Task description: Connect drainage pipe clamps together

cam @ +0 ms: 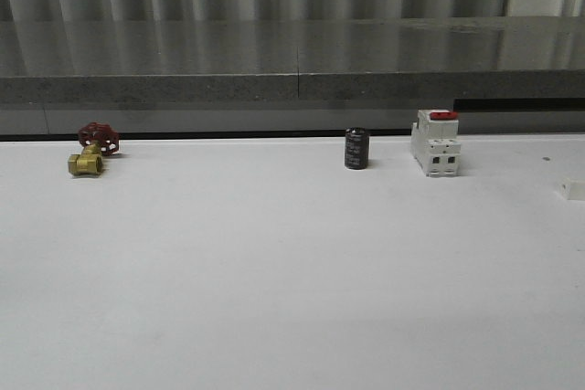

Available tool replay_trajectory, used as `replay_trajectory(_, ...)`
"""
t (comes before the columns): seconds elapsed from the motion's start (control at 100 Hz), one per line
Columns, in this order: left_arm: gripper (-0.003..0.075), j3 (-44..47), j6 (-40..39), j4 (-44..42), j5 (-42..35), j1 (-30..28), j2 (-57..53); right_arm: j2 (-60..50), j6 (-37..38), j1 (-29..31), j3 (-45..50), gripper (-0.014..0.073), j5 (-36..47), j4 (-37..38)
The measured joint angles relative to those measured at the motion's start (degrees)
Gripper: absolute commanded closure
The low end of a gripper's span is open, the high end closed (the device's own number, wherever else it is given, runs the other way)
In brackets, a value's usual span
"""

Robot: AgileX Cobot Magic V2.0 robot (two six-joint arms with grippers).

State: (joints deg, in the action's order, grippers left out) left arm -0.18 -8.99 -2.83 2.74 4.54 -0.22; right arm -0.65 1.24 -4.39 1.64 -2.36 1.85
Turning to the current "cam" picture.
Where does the black cylindrical capacitor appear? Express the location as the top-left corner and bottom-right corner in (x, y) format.
(344, 127), (370, 170)

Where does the brass valve red handwheel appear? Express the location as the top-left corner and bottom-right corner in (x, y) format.
(68, 122), (120, 176)

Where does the grey stone counter ledge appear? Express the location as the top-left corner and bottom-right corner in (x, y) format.
(1, 17), (584, 137)

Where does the small white plastic block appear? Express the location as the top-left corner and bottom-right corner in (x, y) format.
(558, 178), (585, 201)

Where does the white circuit breaker red switch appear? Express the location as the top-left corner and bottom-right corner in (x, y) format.
(410, 109), (462, 177)

